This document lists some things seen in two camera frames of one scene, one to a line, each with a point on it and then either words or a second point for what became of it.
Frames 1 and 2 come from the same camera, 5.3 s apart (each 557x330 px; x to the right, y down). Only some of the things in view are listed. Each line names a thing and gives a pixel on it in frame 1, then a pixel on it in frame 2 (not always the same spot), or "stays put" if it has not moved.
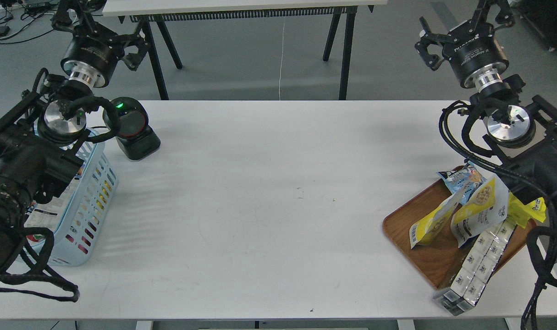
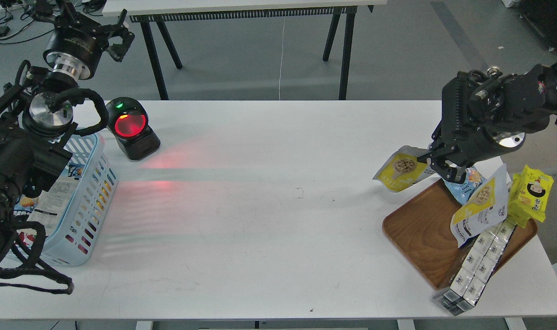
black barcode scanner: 135,136 stays put
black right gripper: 477,46 → 483,115
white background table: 157,15 stays put
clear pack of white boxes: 480,261 stays put
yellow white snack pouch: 424,232 → 402,169
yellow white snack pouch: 488,207 stays put
